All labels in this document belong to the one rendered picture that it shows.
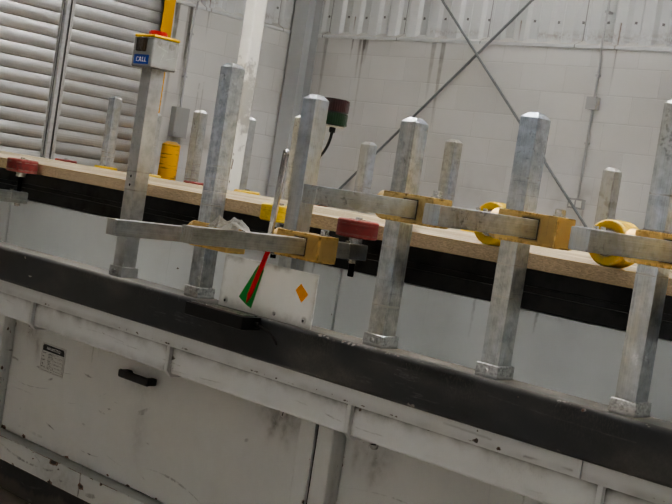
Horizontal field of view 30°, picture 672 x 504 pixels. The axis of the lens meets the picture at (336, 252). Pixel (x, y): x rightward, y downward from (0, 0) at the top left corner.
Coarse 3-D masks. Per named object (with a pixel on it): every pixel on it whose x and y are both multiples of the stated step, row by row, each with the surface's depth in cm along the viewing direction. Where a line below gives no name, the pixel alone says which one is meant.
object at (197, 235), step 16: (192, 240) 210; (208, 240) 213; (224, 240) 215; (240, 240) 218; (256, 240) 221; (272, 240) 223; (288, 240) 226; (304, 240) 229; (336, 256) 236; (352, 256) 239
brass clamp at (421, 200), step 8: (384, 192) 217; (392, 192) 216; (400, 192) 215; (416, 200) 212; (424, 200) 211; (432, 200) 209; (440, 200) 210; (448, 200) 212; (416, 208) 212; (384, 216) 216; (392, 216) 215; (416, 216) 212; (416, 224) 211; (424, 224) 210
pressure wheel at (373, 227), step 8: (344, 224) 238; (352, 224) 237; (360, 224) 237; (368, 224) 237; (376, 224) 239; (336, 232) 240; (344, 232) 238; (352, 232) 237; (360, 232) 237; (368, 232) 238; (376, 232) 239; (352, 240) 240; (360, 240) 240; (352, 264) 241; (352, 272) 241
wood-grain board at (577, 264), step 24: (48, 168) 328; (72, 168) 342; (96, 168) 405; (168, 192) 292; (192, 192) 286; (240, 192) 376; (312, 216) 259; (336, 216) 266; (360, 216) 302; (432, 240) 236; (456, 240) 232; (528, 264) 221; (552, 264) 217; (576, 264) 214
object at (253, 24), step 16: (256, 0) 390; (256, 16) 391; (256, 32) 392; (240, 48) 394; (256, 48) 393; (240, 64) 393; (256, 64) 394; (240, 112) 392; (240, 128) 393; (240, 144) 394; (240, 160) 395; (240, 176) 396
